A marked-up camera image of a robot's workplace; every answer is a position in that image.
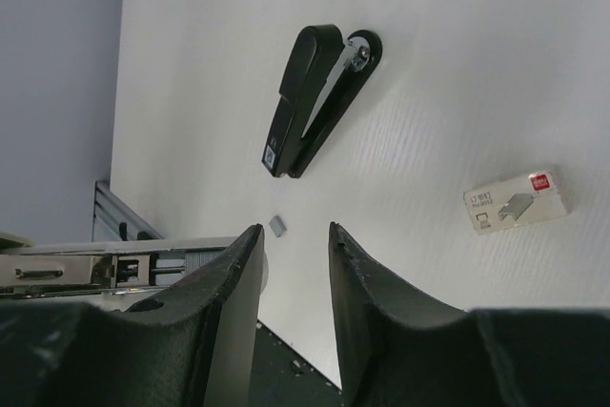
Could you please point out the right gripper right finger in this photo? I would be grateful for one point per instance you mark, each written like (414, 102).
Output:
(398, 346)

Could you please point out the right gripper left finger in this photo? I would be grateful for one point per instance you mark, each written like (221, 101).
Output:
(191, 344)

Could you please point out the small grey staple strip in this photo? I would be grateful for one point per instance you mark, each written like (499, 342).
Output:
(277, 226)

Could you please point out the black stapler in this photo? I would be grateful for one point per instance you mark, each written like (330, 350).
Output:
(323, 76)

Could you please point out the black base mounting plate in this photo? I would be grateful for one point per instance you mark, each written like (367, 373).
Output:
(282, 377)

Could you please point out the aluminium frame rail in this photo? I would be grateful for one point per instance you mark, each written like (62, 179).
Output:
(114, 220)

